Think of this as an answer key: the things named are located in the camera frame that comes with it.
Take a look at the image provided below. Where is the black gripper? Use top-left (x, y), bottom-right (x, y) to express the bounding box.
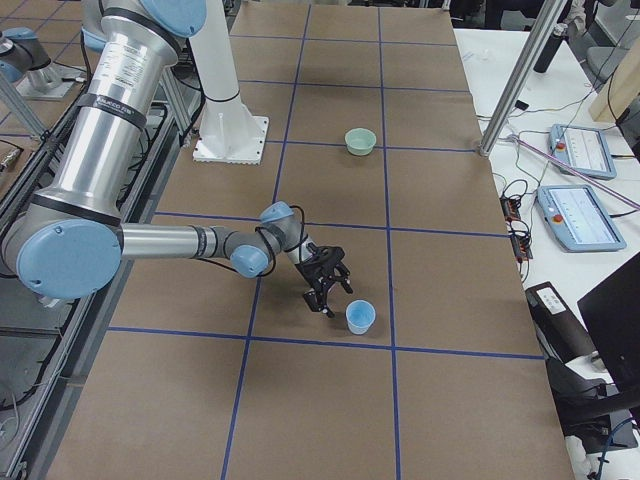
top-left (297, 244), bottom-right (353, 318)

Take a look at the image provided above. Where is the light blue plastic cup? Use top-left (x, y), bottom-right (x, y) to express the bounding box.
top-left (345, 300), bottom-right (376, 335)

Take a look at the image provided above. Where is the light green bowl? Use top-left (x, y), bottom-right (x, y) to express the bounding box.
top-left (344, 127), bottom-right (377, 156)

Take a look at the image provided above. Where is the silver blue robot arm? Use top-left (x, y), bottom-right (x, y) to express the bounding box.
top-left (1, 27), bottom-right (51, 83)
top-left (1, 1), bottom-right (350, 314)

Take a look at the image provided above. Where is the orange black electronics board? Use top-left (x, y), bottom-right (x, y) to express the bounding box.
top-left (500, 195), bottom-right (533, 264)

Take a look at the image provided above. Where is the black box white label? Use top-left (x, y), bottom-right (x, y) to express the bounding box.
top-left (525, 282), bottom-right (572, 325)

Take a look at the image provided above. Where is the near teach pendant tablet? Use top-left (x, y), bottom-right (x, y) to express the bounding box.
top-left (537, 185), bottom-right (627, 253)

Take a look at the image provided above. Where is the teach pendant tablet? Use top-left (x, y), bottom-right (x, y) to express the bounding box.
top-left (549, 124), bottom-right (617, 180)
top-left (537, 185), bottom-right (627, 253)

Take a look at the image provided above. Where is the black monitor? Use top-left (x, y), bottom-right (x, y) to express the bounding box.
top-left (578, 254), bottom-right (640, 391)

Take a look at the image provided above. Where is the far teach pendant tablet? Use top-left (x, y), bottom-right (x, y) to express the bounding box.
top-left (549, 124), bottom-right (617, 180)

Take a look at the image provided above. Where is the dark grey bottle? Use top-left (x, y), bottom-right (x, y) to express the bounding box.
top-left (533, 23), bottom-right (568, 73)

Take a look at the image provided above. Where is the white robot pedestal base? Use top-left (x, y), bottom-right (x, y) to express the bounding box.
top-left (190, 1), bottom-right (269, 164)

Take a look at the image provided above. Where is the aluminium frame post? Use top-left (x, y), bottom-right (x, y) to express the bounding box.
top-left (478, 0), bottom-right (566, 157)

